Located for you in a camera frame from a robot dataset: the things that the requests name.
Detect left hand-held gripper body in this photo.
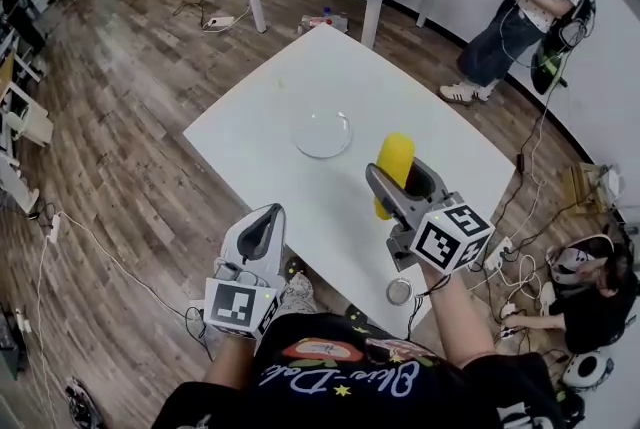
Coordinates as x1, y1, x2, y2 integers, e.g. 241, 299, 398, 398
203, 257, 287, 341

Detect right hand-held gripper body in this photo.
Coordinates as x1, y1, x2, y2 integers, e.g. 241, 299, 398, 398
385, 190, 496, 275

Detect clear glass plate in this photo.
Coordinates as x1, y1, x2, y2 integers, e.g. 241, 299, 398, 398
292, 108, 354, 160

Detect person's left forearm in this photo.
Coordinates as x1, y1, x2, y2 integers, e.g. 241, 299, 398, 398
201, 333, 262, 389

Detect person's right forearm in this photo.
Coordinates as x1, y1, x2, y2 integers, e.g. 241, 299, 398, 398
418, 261, 499, 366

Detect black shoe with yellow stars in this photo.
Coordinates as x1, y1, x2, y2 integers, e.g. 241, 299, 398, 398
283, 256, 309, 280
344, 303, 372, 325

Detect white power strip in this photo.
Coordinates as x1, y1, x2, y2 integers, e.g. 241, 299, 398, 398
44, 211, 64, 244
481, 236, 515, 271
201, 15, 236, 33

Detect patterned grey trouser leg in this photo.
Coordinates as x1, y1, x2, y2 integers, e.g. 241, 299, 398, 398
274, 272, 319, 318

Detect round metal floor socket cover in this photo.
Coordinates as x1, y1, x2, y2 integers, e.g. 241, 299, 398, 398
385, 277, 416, 306

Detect black printed t-shirt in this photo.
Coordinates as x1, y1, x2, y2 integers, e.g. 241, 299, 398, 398
159, 311, 569, 429

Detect wooden box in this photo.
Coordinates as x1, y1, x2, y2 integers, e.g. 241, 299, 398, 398
558, 160, 627, 219

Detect green black backpack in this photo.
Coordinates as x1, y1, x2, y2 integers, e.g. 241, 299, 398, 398
530, 35, 572, 97

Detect black white sneaker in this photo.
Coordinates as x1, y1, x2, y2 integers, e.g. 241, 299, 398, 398
63, 375, 107, 429

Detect plastic bottles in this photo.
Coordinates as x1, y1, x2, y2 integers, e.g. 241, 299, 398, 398
297, 6, 350, 35

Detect white headset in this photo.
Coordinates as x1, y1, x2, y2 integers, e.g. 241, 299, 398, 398
560, 350, 615, 392

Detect black cable loop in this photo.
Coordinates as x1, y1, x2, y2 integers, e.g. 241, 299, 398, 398
184, 305, 215, 364

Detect long white cable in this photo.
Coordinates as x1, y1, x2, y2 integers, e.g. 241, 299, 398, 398
58, 212, 204, 324

